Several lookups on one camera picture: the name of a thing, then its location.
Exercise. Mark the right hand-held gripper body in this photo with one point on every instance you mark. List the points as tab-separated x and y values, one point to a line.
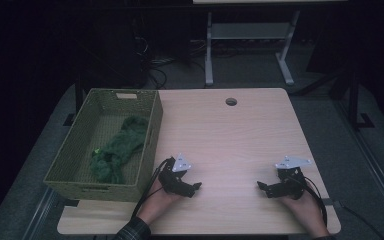
291	183

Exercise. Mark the grey tape strip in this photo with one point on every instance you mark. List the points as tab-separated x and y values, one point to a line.
328	202

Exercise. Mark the green knitted cloth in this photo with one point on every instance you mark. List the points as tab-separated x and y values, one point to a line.
120	146

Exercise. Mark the green woven basket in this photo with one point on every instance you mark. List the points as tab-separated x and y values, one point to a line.
80	180

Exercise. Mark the person's left hand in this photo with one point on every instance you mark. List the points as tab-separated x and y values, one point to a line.
158	205

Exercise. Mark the black metal stand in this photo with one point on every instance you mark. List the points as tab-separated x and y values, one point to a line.
354	100
77	96

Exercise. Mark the metal floor rail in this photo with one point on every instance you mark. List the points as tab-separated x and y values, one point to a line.
40	213
373	166

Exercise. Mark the white metal stand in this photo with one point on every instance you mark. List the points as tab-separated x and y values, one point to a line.
250	30

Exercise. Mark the person's right hand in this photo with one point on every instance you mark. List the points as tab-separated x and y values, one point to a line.
305	210

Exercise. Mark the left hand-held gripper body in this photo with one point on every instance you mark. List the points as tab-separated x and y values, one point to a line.
172	180

